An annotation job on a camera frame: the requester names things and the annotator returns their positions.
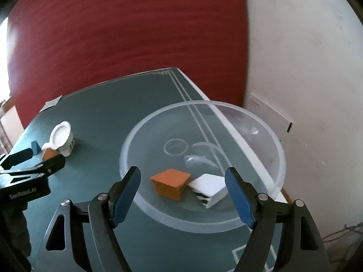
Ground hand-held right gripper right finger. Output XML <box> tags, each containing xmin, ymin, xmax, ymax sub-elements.
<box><xmin>224</xmin><ymin>167</ymin><xmax>332</xmax><ymax>272</ymax></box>

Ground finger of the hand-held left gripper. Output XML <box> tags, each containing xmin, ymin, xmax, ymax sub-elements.
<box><xmin>8</xmin><ymin>154</ymin><xmax>66</xmax><ymax>177</ymax></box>
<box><xmin>0</xmin><ymin>147</ymin><xmax>34</xmax><ymax>169</ymax></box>

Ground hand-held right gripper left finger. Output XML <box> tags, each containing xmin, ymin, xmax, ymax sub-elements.
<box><xmin>35</xmin><ymin>166</ymin><xmax>142</xmax><ymax>272</ymax></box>

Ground orange block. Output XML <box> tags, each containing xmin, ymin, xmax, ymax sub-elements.
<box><xmin>150</xmin><ymin>169</ymin><xmax>191</xmax><ymax>202</ymax></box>
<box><xmin>42</xmin><ymin>148</ymin><xmax>59</xmax><ymax>162</ymax></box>

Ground white plastic block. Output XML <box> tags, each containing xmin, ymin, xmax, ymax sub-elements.
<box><xmin>188</xmin><ymin>173</ymin><xmax>228</xmax><ymax>209</ymax></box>

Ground clear plastic bowl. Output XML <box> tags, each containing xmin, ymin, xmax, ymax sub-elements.
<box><xmin>120</xmin><ymin>100</ymin><xmax>286</xmax><ymax>234</ymax></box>

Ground white plastic cup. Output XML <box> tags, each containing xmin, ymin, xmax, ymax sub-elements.
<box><xmin>49</xmin><ymin>121</ymin><xmax>76</xmax><ymax>157</ymax></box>

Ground white paper sheet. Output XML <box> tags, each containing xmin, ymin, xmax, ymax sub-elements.
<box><xmin>41</xmin><ymin>96</ymin><xmax>63</xmax><ymax>112</ymax></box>

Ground window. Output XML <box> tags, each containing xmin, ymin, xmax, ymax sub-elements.
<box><xmin>0</xmin><ymin>15</ymin><xmax>13</xmax><ymax>105</ymax></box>

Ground red curtain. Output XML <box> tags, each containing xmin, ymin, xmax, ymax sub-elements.
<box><xmin>6</xmin><ymin>0</ymin><xmax>251</xmax><ymax>129</ymax></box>

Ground tangled cables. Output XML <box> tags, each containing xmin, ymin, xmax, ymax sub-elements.
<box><xmin>322</xmin><ymin>223</ymin><xmax>359</xmax><ymax>261</ymax></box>

